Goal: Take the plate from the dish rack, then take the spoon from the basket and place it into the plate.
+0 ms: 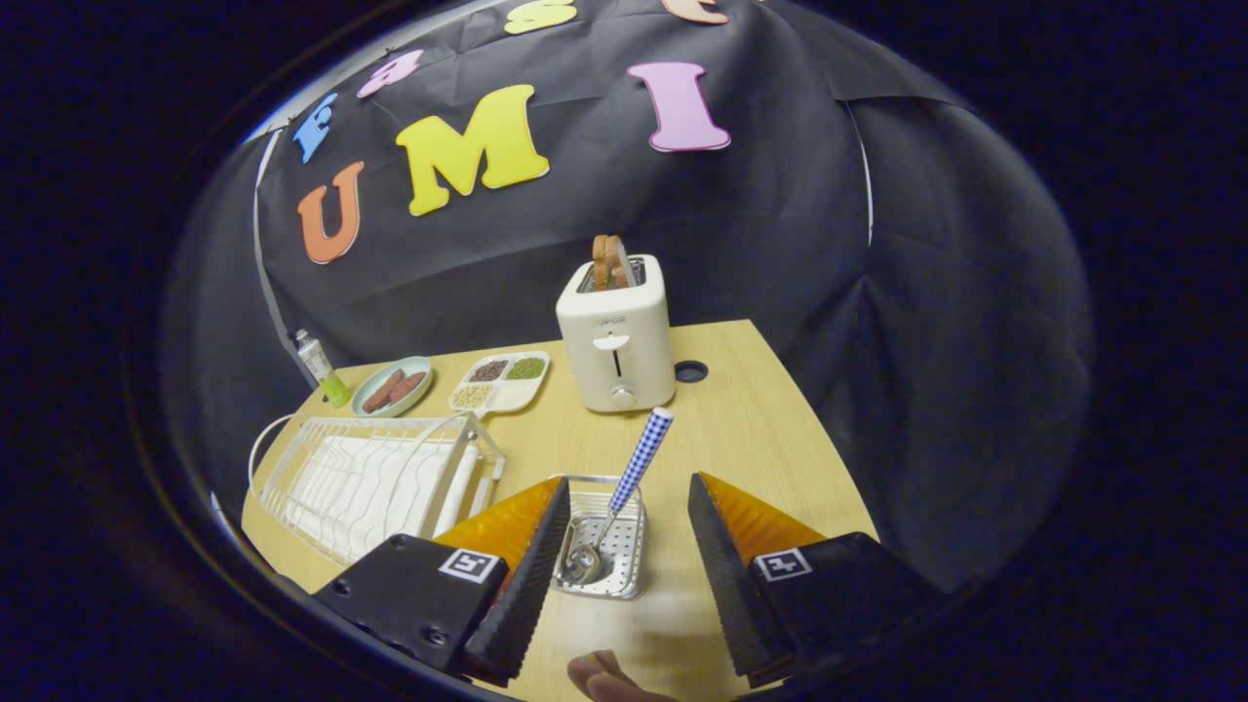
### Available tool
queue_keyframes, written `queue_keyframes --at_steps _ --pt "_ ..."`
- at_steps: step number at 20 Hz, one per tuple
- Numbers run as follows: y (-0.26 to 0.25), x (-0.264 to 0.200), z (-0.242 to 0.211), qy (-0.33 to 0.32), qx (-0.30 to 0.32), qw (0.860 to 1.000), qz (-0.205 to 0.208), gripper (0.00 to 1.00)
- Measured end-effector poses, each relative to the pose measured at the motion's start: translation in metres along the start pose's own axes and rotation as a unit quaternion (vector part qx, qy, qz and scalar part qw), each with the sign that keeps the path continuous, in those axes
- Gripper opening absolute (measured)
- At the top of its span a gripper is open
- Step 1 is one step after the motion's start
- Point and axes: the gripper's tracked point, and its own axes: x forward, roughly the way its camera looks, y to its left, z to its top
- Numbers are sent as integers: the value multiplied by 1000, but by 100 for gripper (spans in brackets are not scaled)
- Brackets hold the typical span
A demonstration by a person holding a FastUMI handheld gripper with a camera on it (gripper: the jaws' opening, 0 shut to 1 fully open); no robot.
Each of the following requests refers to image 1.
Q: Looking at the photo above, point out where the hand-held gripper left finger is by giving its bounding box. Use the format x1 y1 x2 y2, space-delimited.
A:
312 476 572 686

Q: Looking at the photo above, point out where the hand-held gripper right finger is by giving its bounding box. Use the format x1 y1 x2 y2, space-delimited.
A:
687 472 942 688

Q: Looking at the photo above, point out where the square metal mesh basket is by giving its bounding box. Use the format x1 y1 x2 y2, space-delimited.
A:
548 474 647 601

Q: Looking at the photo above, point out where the blue checkered handle spoon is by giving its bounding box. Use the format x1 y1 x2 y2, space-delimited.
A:
564 407 675 586

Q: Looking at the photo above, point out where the white wire dish rack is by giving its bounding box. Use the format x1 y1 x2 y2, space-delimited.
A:
249 411 507 568

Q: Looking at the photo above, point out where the light green plate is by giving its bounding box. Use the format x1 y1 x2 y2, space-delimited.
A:
351 356 435 418

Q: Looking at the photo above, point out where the white divided seed tray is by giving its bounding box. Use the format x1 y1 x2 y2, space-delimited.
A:
449 351 551 418

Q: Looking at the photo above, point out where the white toaster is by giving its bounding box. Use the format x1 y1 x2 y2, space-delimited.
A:
556 255 677 413

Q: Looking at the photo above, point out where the small green-bottomed bottle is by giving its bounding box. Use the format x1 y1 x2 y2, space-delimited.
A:
295 329 352 409

